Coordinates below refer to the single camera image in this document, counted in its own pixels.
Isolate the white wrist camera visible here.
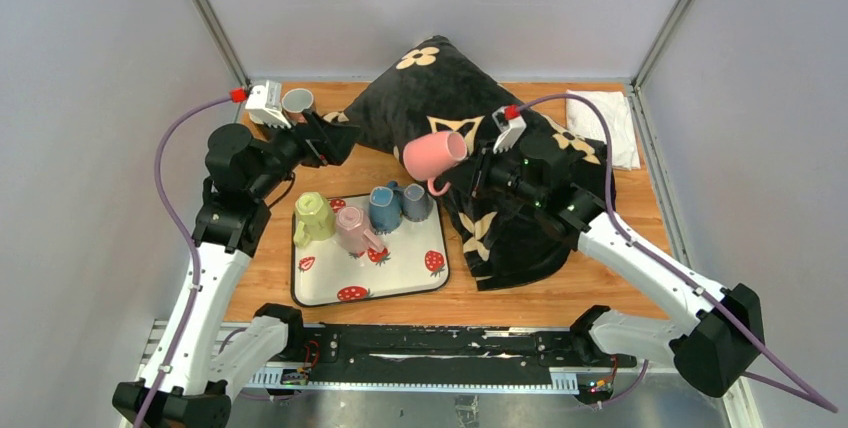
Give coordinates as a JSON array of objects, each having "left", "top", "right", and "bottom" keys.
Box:
[
  {"left": 491, "top": 105, "right": 527, "bottom": 153},
  {"left": 244, "top": 80, "right": 292, "bottom": 129}
]

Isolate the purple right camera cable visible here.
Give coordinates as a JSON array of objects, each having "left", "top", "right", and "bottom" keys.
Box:
[{"left": 504, "top": 93, "right": 839, "bottom": 414}]

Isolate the brown pink mug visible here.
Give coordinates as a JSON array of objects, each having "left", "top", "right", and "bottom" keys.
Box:
[{"left": 281, "top": 88, "right": 315, "bottom": 123}]

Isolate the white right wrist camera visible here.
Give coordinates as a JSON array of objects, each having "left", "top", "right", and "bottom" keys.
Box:
[{"left": 491, "top": 105, "right": 527, "bottom": 153}]

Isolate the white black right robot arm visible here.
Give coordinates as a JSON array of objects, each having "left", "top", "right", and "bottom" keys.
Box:
[{"left": 445, "top": 134, "right": 765, "bottom": 398}]

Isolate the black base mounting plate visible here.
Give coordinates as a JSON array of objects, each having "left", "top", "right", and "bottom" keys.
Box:
[{"left": 246, "top": 324, "right": 639, "bottom": 401}]

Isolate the grey blue dotted mug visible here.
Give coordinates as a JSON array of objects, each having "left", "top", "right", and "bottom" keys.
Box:
[{"left": 401, "top": 184, "right": 433, "bottom": 222}]

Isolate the white folded cloth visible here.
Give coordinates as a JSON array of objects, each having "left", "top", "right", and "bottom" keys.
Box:
[{"left": 566, "top": 90, "right": 641, "bottom": 171}]

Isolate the pink octagonal mug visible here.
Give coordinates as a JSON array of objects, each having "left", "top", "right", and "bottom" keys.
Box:
[{"left": 335, "top": 206, "right": 386, "bottom": 256}]

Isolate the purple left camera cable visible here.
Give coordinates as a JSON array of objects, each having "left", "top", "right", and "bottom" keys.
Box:
[{"left": 132, "top": 88, "right": 248, "bottom": 428}]

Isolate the pink round mug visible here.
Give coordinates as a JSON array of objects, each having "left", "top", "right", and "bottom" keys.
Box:
[{"left": 402, "top": 131, "right": 468, "bottom": 197}]

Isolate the purple camera cable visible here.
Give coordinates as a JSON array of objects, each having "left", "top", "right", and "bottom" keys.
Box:
[
  {"left": 132, "top": 88, "right": 248, "bottom": 428},
  {"left": 504, "top": 93, "right": 839, "bottom": 414}
]

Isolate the white strawberry tray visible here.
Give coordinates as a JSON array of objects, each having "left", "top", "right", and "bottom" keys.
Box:
[{"left": 290, "top": 209, "right": 450, "bottom": 307}]

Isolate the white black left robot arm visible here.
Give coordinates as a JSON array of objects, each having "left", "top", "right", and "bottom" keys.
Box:
[{"left": 112, "top": 113, "right": 362, "bottom": 427}]

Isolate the green octagonal mug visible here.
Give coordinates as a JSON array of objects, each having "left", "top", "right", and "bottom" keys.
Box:
[{"left": 292, "top": 192, "right": 336, "bottom": 248}]

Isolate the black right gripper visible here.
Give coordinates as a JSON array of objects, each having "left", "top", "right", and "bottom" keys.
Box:
[{"left": 442, "top": 138, "right": 545, "bottom": 209}]

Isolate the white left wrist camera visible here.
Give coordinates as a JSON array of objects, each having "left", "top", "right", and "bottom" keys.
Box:
[{"left": 244, "top": 80, "right": 292, "bottom": 129}]

